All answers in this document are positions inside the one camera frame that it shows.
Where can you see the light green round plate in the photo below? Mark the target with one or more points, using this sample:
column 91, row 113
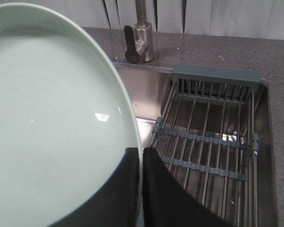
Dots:
column 65, row 117

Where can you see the white pleated curtain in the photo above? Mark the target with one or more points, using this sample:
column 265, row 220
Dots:
column 239, row 18

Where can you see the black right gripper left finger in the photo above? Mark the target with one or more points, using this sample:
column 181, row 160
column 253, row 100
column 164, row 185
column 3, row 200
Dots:
column 115, row 204

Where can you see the stainless steel faucet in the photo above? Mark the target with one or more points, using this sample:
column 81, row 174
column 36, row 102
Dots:
column 139, row 38

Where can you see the grey metal dish rack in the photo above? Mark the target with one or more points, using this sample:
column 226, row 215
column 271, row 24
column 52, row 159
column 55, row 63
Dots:
column 207, row 139

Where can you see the stainless steel sink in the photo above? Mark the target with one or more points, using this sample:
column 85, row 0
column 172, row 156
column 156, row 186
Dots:
column 149, row 88

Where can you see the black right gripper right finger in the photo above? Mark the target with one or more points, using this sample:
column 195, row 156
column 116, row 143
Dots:
column 166, row 203

